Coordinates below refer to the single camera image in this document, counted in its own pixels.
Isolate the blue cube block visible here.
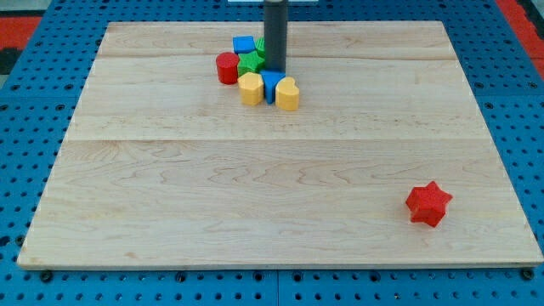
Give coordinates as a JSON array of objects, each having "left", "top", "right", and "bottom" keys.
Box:
[{"left": 232, "top": 36, "right": 256, "bottom": 54}]

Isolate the yellow hexagon block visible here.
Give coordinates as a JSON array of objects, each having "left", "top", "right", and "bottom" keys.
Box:
[{"left": 237, "top": 72, "right": 264, "bottom": 106}]

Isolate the yellow heart block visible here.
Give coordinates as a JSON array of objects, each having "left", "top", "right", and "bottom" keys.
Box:
[{"left": 275, "top": 76, "right": 300, "bottom": 111}]

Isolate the blue triangle block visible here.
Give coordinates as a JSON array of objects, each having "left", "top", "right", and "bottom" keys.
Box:
[{"left": 260, "top": 70, "right": 286, "bottom": 105}]

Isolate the green star block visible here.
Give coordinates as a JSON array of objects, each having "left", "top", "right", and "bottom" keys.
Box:
[{"left": 237, "top": 51, "right": 265, "bottom": 77}]

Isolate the red cylinder block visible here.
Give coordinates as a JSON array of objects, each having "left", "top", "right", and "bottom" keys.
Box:
[{"left": 216, "top": 52, "right": 240, "bottom": 85}]

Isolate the green round block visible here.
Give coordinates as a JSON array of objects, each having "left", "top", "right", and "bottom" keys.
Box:
[{"left": 254, "top": 37, "right": 265, "bottom": 59}]

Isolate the light wooden board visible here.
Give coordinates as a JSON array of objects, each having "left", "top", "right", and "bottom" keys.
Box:
[{"left": 17, "top": 21, "right": 543, "bottom": 270}]

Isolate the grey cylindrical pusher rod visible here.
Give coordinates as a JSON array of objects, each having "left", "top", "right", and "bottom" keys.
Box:
[{"left": 263, "top": 0, "right": 288, "bottom": 72}]

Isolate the red star block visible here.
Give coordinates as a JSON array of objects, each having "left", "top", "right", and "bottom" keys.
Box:
[{"left": 405, "top": 181, "right": 453, "bottom": 228}]

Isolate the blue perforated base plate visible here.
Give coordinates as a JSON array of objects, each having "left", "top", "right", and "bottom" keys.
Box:
[{"left": 1, "top": 1, "right": 543, "bottom": 305}]

